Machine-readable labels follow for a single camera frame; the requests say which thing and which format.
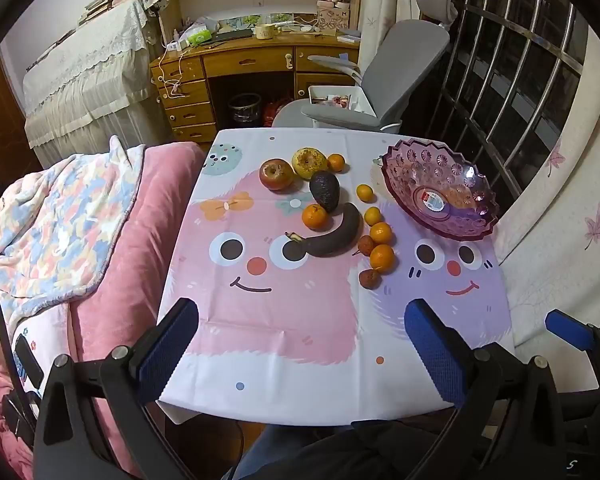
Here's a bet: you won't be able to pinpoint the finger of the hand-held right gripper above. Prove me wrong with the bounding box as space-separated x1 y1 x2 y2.
545 310 600 392

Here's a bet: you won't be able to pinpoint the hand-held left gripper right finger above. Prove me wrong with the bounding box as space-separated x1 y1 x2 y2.
404 298 566 480

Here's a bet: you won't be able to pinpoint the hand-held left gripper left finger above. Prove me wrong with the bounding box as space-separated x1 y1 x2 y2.
32 297 201 480

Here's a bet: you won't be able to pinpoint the overripe dark banana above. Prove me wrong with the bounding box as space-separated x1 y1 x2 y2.
285 202 362 259

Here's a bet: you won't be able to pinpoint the purple glass fruit bowl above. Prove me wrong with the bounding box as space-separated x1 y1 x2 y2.
380 138 499 242

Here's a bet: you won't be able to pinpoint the dark avocado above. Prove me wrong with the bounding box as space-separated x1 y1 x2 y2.
308 170 341 213

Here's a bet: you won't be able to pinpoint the white leaf print curtain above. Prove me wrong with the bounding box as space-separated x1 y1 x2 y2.
492 30 600 351
362 0 426 56

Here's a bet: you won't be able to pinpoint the pink bed with blanket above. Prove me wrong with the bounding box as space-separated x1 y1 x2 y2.
0 141 206 480

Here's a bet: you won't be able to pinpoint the cartoon monster printed tablecloth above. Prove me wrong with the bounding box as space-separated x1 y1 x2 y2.
156 127 515 427

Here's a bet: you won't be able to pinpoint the black phone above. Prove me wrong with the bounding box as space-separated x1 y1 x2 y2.
14 334 45 388

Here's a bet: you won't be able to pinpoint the person's dark trousers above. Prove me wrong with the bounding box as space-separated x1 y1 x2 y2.
225 421 451 480

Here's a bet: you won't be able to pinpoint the floral pastel quilt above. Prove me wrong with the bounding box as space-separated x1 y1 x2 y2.
0 135 147 331

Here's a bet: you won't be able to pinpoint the red apple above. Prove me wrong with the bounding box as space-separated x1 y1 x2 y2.
258 158 296 192

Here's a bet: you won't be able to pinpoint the yellow apple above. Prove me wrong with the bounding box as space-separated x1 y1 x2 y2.
291 147 329 181

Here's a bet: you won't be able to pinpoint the black waste bin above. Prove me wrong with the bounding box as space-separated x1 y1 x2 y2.
228 92 262 128

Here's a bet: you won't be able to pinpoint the red bag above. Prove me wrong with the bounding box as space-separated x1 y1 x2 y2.
262 97 293 128

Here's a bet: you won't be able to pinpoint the white box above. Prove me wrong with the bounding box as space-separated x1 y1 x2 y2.
307 85 378 116

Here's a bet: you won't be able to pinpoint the cloth-covered piano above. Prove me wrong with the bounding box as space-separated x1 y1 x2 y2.
21 0 173 168

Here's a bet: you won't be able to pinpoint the grey office chair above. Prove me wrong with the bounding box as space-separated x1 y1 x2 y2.
271 0 460 135

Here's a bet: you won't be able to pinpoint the metal window grille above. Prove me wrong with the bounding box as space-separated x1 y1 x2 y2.
420 0 588 211

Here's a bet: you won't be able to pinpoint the wooden desk with drawers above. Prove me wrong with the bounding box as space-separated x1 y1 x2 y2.
149 30 363 143

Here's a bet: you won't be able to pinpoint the floral storage box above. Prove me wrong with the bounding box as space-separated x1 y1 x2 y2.
316 2 352 31

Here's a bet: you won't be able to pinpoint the white charging cable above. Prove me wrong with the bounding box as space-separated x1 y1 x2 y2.
157 42 188 101

